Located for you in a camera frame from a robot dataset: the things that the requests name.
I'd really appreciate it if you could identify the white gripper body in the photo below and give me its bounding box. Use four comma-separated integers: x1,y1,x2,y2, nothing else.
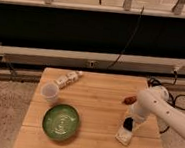
128,105,147,123

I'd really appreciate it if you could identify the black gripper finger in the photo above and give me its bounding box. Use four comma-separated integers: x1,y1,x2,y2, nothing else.
123,117,133,131

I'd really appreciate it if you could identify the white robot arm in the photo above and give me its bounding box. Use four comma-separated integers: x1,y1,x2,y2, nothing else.
122,86,185,139

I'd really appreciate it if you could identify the brown eraser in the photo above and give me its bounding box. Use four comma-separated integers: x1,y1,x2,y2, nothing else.
123,96,137,105

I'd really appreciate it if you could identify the green bowl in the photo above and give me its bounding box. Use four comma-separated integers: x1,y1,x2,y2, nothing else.
42,104,80,141

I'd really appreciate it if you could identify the white plastic bottle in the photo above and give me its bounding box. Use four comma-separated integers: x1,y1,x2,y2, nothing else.
55,71,83,89

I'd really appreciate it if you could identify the clear plastic cup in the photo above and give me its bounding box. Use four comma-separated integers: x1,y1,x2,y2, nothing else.
41,82,59,103

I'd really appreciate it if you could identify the white metal rail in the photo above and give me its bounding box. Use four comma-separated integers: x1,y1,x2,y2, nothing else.
0,45,185,75

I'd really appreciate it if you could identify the black hanging cable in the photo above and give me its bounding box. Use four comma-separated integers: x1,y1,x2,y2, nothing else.
106,3,146,74

